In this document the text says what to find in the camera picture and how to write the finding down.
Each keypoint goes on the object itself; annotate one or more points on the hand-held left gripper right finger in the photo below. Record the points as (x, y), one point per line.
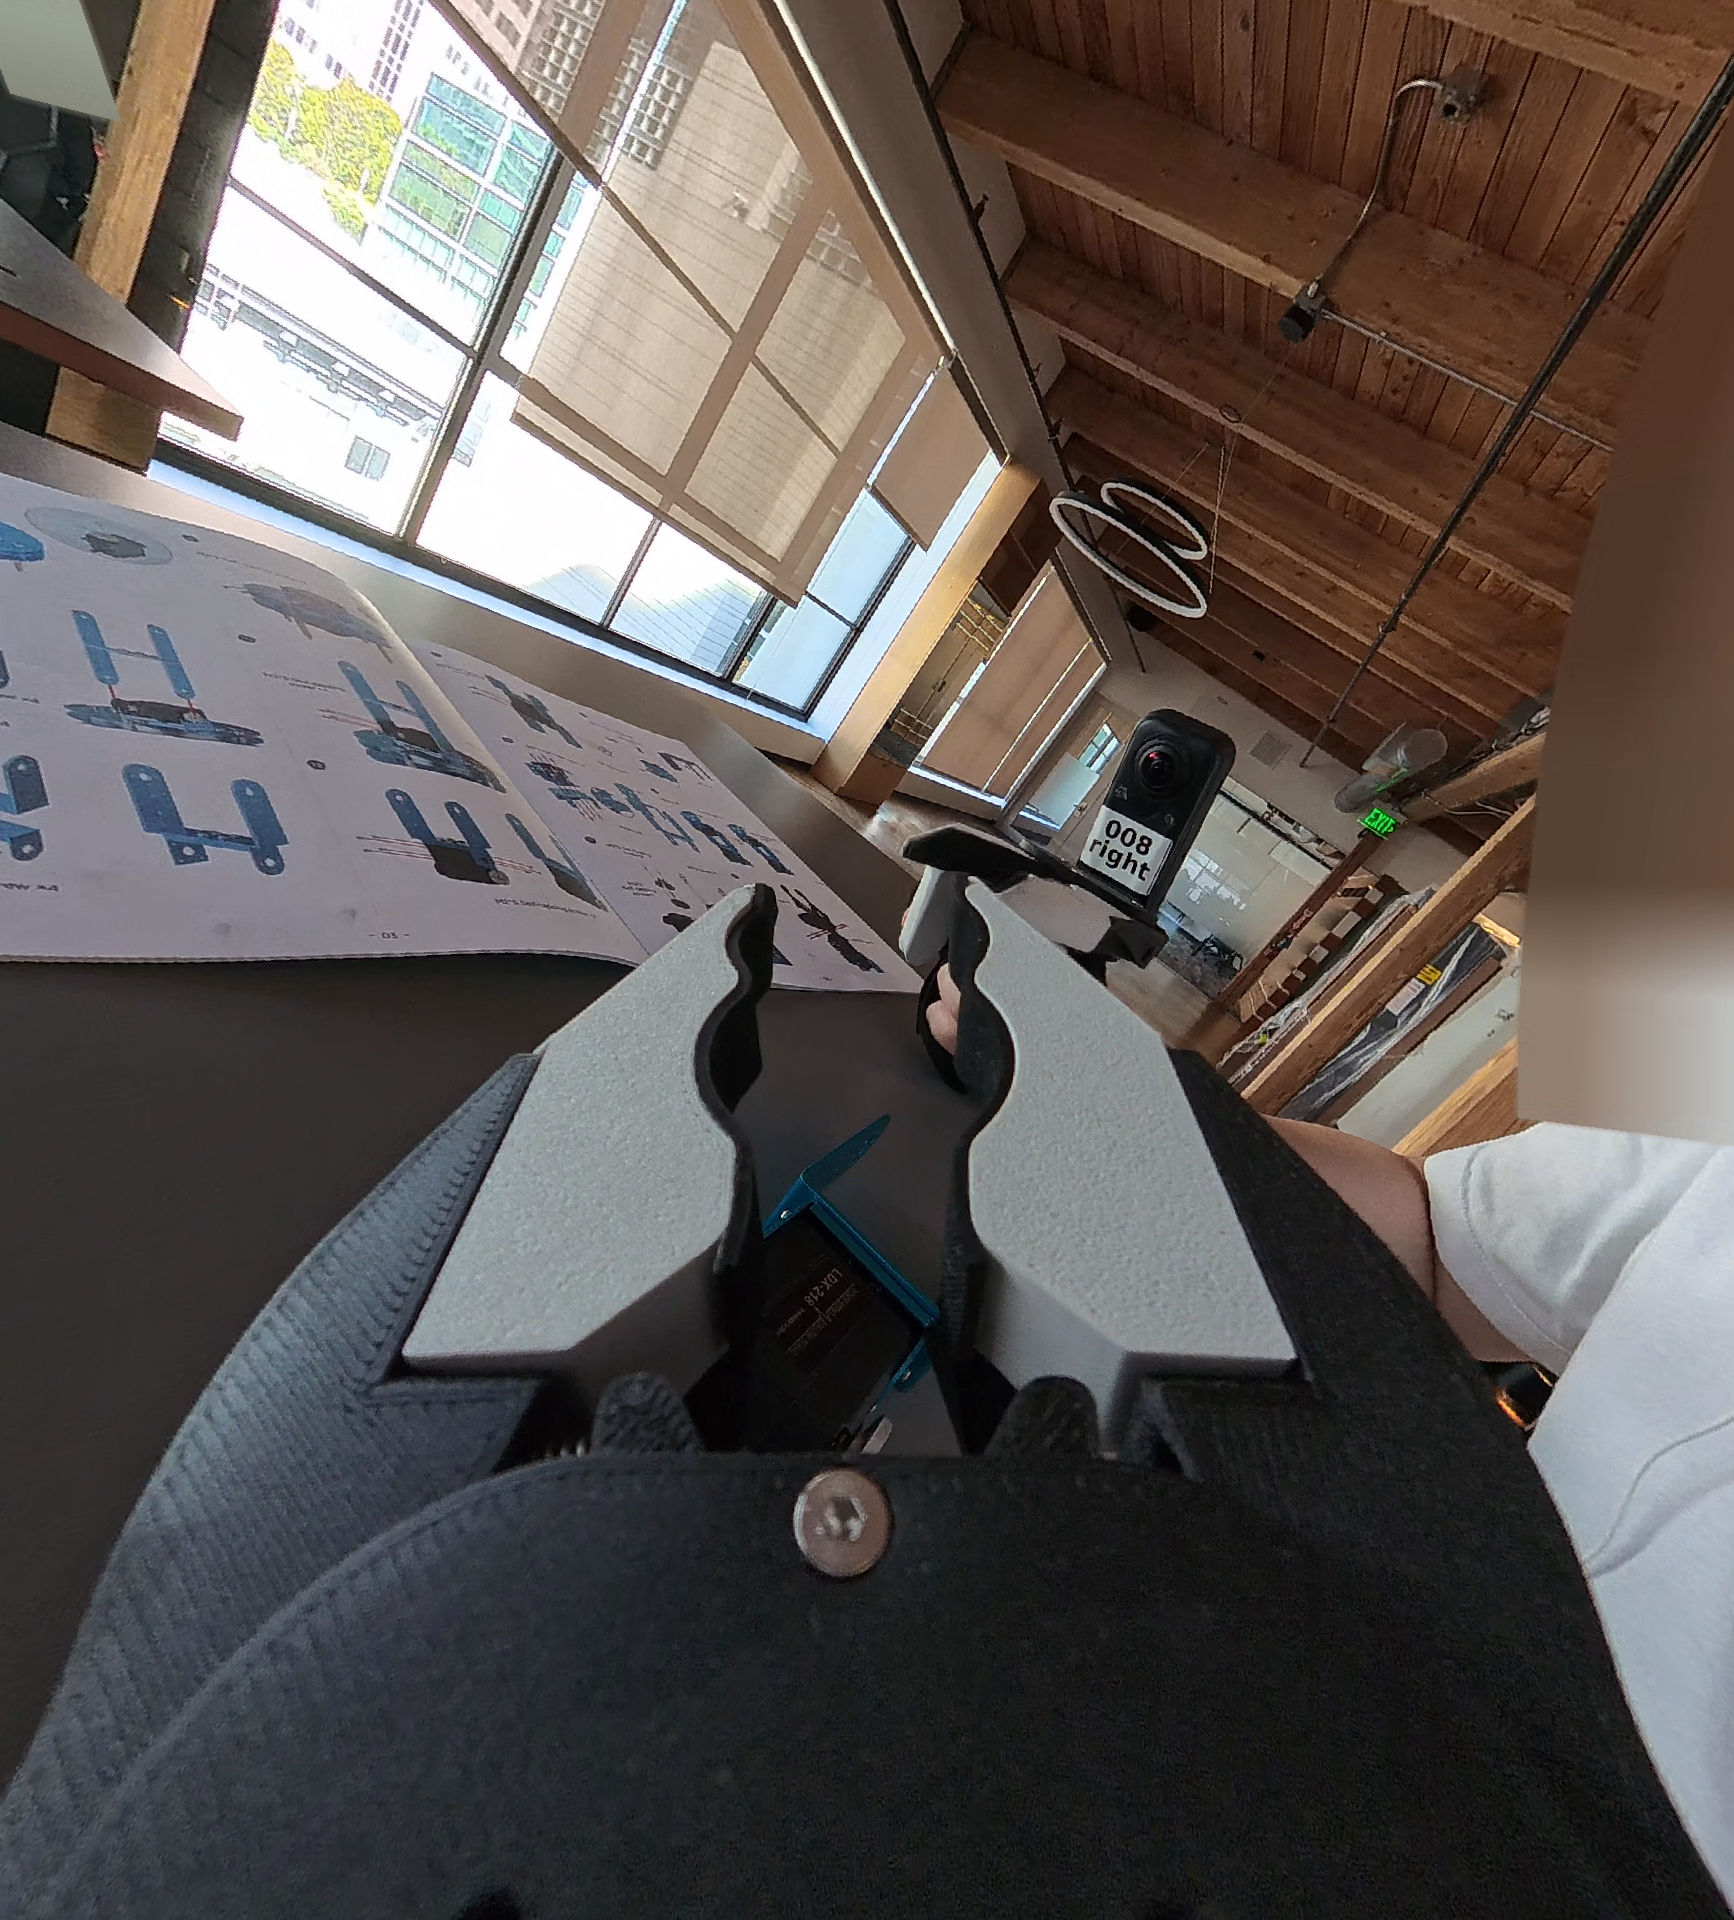
(1123, 1184)

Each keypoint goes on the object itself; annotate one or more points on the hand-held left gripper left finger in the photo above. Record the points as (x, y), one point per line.
(583, 1140)

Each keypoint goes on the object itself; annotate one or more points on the black servo with blue bracket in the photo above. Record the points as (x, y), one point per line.
(837, 1304)

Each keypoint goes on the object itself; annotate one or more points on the person's right forearm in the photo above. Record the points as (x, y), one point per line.
(1355, 1200)

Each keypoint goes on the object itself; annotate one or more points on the dark brown desk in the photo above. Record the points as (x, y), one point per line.
(207, 1170)

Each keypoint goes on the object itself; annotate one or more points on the person's right hand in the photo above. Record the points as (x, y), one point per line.
(942, 1021)

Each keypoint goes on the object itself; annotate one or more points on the glass office partition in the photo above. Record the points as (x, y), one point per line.
(1256, 870)

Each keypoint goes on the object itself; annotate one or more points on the green exit sign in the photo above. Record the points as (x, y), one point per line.
(1382, 823)

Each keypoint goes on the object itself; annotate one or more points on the diagonal wooden beam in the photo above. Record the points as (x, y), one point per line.
(1407, 944)

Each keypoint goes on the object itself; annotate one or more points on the small beige roller shade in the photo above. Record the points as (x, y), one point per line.
(942, 464)

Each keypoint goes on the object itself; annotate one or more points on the printed assembly instruction sheet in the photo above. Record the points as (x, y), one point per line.
(282, 750)

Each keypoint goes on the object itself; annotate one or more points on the large beige roller shade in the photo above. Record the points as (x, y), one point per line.
(747, 301)

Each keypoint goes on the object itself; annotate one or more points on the metal conduit with junction box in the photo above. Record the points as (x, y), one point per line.
(1467, 90)

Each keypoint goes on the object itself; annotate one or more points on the large glass window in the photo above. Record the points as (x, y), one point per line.
(327, 405)

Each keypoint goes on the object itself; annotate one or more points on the dark table with wooden edge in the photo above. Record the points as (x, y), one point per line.
(26, 284)

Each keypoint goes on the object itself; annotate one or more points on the black office chair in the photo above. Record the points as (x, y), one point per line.
(12, 134)

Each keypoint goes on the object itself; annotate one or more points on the silver air duct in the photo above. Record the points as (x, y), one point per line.
(1393, 759)

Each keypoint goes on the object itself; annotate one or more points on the wooden post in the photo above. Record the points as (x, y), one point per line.
(146, 224)

